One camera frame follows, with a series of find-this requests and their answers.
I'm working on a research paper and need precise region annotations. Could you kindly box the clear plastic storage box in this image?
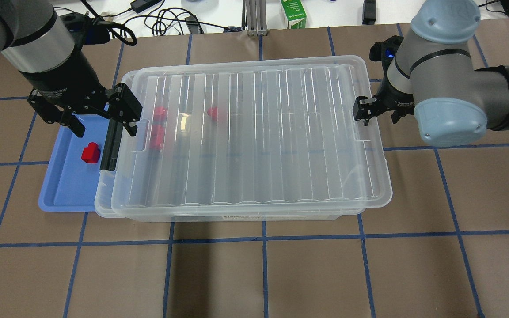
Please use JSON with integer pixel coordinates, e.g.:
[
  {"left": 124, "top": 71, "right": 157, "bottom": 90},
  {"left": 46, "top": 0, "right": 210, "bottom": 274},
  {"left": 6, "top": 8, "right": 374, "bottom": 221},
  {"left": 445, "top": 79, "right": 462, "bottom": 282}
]
[{"left": 94, "top": 71, "right": 370, "bottom": 223}]

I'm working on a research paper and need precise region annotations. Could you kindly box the aluminium frame post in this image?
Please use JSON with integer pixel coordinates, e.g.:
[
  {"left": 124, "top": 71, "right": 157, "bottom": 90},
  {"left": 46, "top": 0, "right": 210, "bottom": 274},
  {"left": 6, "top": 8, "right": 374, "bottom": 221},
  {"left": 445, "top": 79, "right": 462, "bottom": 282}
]
[{"left": 242, "top": 0, "right": 267, "bottom": 37}]

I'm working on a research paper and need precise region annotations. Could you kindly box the clear plastic box lid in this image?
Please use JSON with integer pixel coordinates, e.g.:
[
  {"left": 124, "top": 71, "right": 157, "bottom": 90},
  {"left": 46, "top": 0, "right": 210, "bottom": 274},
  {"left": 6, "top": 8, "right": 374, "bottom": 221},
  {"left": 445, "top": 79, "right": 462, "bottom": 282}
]
[{"left": 111, "top": 55, "right": 392, "bottom": 209}]

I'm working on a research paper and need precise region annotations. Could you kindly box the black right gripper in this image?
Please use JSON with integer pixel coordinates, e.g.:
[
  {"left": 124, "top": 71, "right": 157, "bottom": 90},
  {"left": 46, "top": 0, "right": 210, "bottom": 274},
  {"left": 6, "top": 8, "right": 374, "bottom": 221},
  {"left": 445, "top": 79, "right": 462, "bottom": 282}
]
[{"left": 353, "top": 36, "right": 414, "bottom": 126}]

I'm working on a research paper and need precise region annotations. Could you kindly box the red block in box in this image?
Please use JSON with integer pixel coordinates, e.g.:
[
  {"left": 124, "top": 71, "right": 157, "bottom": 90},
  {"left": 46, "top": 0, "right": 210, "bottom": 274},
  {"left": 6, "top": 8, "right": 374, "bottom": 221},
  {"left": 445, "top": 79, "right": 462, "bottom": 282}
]
[
  {"left": 206, "top": 107, "right": 229, "bottom": 124},
  {"left": 153, "top": 106, "right": 168, "bottom": 121},
  {"left": 148, "top": 125, "right": 166, "bottom": 151}
]

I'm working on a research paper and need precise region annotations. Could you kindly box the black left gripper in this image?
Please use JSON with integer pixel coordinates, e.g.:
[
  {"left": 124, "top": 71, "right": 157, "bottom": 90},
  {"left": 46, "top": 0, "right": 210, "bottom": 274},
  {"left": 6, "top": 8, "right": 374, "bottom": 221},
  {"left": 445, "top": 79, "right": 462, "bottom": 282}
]
[{"left": 27, "top": 66, "right": 143, "bottom": 138}]

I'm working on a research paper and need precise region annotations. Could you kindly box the red block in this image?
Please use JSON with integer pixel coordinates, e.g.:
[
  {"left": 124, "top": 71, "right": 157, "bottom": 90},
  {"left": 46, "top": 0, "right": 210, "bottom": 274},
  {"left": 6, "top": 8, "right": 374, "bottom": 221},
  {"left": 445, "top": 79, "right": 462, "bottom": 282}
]
[
  {"left": 153, "top": 106, "right": 168, "bottom": 121},
  {"left": 206, "top": 107, "right": 229, "bottom": 124},
  {"left": 80, "top": 142, "right": 101, "bottom": 164},
  {"left": 148, "top": 125, "right": 166, "bottom": 151}
]

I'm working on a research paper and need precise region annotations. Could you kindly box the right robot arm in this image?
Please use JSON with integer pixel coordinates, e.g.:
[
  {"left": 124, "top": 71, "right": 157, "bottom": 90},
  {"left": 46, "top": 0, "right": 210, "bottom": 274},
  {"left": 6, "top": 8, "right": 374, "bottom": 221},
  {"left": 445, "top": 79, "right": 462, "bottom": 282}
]
[{"left": 352, "top": 0, "right": 509, "bottom": 148}]

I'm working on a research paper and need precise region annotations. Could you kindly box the black power adapter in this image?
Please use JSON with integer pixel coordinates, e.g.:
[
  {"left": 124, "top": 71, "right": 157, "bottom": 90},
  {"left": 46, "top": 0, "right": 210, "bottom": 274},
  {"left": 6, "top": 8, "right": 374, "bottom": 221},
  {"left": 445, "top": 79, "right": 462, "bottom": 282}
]
[{"left": 130, "top": 0, "right": 163, "bottom": 13}]

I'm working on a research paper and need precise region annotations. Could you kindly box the green white carton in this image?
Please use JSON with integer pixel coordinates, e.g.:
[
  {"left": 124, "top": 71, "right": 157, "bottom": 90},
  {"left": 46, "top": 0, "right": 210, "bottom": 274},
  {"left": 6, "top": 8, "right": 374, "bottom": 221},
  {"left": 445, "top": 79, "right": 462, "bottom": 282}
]
[{"left": 279, "top": 0, "right": 308, "bottom": 30}]

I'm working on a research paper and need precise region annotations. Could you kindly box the blue plastic tray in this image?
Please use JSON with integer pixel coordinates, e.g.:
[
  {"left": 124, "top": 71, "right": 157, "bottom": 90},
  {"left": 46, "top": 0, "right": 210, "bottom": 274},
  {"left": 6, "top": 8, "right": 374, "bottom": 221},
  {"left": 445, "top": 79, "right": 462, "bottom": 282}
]
[{"left": 38, "top": 115, "right": 109, "bottom": 212}]

